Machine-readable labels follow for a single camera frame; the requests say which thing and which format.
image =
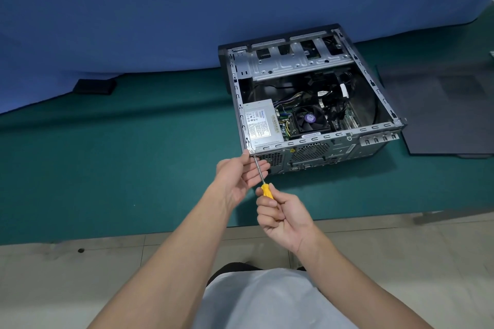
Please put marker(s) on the person's right hand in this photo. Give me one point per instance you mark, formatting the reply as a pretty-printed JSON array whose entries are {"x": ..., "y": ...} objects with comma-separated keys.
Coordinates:
[{"x": 287, "y": 220}]

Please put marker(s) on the person's left hand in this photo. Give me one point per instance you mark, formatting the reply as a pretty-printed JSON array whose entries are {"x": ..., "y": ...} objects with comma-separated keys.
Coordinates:
[{"x": 235, "y": 178}]

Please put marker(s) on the silver power supply unit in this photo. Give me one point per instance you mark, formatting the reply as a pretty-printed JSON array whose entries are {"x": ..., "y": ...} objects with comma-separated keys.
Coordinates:
[{"x": 260, "y": 124}]

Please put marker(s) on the silver metal drive cage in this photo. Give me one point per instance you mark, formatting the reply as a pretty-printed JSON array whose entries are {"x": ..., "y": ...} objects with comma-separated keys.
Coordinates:
[{"x": 293, "y": 66}]

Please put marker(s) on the desktop computer case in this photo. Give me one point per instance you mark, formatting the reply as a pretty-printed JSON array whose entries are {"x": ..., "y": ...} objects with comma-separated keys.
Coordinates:
[{"x": 378, "y": 109}]

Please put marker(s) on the black side panel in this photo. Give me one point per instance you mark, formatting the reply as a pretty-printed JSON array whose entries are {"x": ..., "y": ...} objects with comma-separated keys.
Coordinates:
[{"x": 444, "y": 120}]

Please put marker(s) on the person's left forearm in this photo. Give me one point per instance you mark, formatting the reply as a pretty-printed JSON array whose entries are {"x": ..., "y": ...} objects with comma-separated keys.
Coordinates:
[{"x": 173, "y": 263}]

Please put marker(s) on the person's right forearm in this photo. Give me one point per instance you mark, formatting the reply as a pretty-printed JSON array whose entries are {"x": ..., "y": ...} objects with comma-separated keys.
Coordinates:
[{"x": 359, "y": 286}]

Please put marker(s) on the person's black shorts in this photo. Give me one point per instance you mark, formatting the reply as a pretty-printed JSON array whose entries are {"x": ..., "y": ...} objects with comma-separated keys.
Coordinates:
[{"x": 231, "y": 268}]

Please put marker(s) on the person's white shirt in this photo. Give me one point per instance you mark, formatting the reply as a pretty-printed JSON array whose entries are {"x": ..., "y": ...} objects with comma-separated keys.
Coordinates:
[{"x": 270, "y": 301}]

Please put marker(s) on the green floor mat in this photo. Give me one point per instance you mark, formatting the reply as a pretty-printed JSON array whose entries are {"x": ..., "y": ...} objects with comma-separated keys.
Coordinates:
[{"x": 115, "y": 167}]

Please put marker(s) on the black flat base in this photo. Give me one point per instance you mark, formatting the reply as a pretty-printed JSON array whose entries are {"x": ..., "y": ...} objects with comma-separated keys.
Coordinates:
[{"x": 94, "y": 86}]

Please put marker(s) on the blue cloth curtain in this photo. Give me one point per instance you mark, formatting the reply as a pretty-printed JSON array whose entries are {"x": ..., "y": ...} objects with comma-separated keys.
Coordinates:
[{"x": 154, "y": 5}]

